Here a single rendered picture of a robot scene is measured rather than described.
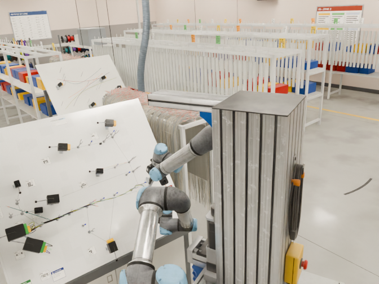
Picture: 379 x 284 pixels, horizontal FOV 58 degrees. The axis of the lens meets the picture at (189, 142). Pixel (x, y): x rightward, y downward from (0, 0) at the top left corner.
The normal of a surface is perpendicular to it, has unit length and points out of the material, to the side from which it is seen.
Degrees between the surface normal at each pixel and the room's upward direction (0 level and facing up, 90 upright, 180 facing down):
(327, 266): 0
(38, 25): 90
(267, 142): 90
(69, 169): 54
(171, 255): 90
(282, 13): 90
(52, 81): 50
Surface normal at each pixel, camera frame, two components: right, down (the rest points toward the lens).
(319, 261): -0.05, -0.93
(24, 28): 0.65, 0.26
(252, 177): -0.49, 0.35
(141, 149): 0.45, -0.32
